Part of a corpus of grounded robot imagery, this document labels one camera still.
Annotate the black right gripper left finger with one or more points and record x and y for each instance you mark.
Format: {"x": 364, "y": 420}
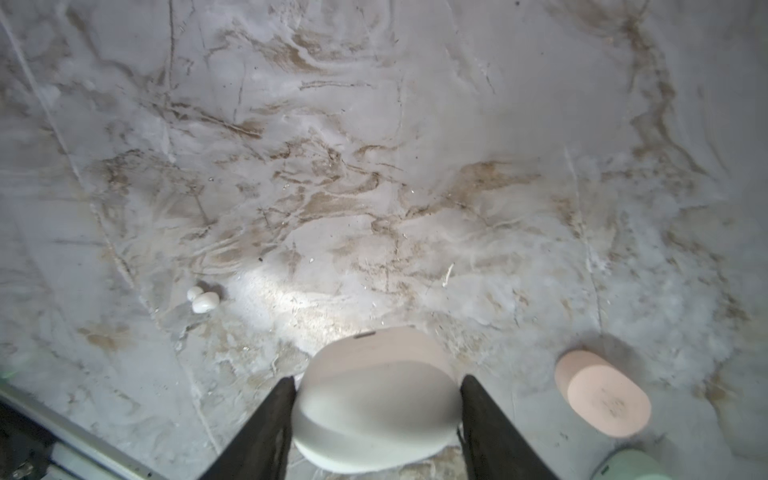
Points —
{"x": 260, "y": 449}

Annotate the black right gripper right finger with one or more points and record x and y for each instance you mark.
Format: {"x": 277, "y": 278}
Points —
{"x": 493, "y": 449}

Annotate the pink earbud charging case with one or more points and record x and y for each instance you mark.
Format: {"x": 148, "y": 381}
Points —
{"x": 602, "y": 395}

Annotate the white earbud charging case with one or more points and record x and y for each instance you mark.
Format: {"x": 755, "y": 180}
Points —
{"x": 375, "y": 401}

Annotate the mint green earbud charging case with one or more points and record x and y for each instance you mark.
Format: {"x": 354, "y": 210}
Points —
{"x": 630, "y": 464}

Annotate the white earbud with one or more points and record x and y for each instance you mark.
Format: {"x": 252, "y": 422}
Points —
{"x": 202, "y": 301}

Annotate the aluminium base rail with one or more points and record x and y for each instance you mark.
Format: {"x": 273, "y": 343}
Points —
{"x": 38, "y": 443}

